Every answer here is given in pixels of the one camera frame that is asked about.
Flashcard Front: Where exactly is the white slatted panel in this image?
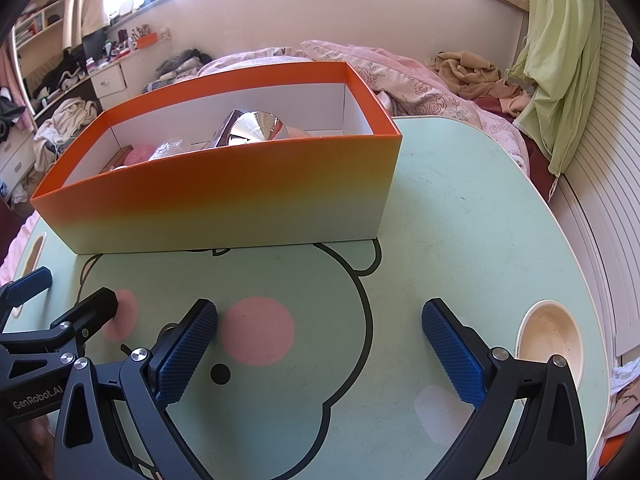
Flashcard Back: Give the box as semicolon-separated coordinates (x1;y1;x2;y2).
547;0;640;361

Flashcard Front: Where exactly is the orange plastic item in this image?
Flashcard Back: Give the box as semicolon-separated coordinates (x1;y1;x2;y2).
597;432;628;468

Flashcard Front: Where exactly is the white plastic bag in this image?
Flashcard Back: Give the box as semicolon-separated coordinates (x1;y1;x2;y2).
148;139;203;162

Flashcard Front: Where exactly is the orange gradient cardboard box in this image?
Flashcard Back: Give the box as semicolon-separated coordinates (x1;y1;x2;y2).
29;59;402;255

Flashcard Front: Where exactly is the mint green cartoon desktop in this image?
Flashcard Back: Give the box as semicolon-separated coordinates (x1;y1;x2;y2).
0;116;613;480

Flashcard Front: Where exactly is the pink floral quilt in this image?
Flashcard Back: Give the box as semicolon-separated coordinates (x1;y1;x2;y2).
197;40;531;176

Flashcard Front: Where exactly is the dark red bedsheet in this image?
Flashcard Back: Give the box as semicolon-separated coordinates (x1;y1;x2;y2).
487;97;556;201

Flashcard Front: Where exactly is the black monitor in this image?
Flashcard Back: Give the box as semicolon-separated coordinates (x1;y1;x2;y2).
81;27;108;63

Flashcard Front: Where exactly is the white dresser with drawers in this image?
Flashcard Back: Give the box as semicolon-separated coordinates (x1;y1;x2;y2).
90;40;173;101

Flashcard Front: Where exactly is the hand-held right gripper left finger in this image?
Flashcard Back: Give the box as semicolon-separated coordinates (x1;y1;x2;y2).
52;299;221;480

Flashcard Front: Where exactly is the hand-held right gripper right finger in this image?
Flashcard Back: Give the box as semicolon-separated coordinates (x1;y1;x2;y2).
421;298;588;480

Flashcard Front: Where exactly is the peach round toy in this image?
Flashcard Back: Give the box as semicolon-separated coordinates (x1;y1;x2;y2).
123;145;157;167

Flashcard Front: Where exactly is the pink hanging towel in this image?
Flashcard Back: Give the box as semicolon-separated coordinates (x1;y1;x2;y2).
0;45;26;106

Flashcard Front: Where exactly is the light green hanging cloth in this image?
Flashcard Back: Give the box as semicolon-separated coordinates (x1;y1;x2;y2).
507;0;608;176

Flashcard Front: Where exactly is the white crumpled cloth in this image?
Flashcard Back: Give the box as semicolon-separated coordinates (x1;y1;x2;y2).
610;360;640;386

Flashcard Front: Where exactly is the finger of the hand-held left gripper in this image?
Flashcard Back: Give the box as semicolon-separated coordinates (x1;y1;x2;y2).
0;287;119;361
0;266;54;333

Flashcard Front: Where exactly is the black clothing pile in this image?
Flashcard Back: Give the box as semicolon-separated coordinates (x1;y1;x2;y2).
30;50;91;98

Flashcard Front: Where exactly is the dark red wooden footboard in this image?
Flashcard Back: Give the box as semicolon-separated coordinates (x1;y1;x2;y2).
0;195;23;241

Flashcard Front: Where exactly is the tan crumpled clothing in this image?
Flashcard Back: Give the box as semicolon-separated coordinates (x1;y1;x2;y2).
425;51;538;116

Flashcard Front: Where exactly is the white drawer cabinet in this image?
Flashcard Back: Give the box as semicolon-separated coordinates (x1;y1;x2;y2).
0;130;36;191

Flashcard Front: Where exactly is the white clothes pile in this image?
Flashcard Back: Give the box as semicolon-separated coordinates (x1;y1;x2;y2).
32;97;101;156

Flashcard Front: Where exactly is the white shelf unit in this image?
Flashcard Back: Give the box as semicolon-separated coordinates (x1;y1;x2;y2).
10;0;68;56

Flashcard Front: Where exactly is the grey clothes pile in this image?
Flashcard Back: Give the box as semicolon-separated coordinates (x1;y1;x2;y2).
155;49;213;81

